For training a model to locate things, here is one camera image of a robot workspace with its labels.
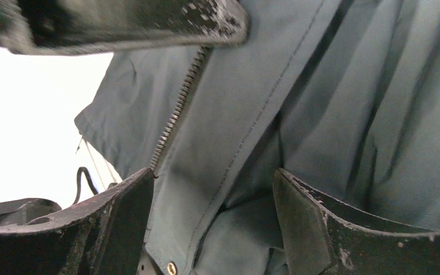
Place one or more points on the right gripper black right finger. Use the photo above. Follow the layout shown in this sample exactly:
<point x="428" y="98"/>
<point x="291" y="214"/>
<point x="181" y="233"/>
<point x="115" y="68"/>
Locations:
<point x="323" y="235"/>

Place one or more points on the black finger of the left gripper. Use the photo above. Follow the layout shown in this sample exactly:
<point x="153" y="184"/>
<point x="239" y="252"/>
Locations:
<point x="75" y="27"/>

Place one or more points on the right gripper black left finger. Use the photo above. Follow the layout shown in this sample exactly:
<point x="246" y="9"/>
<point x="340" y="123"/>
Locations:
<point x="101" y="235"/>

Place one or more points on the grey black gradient hooded jacket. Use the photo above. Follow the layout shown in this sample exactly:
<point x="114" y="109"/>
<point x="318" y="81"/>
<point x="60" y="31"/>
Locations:
<point x="343" y="95"/>

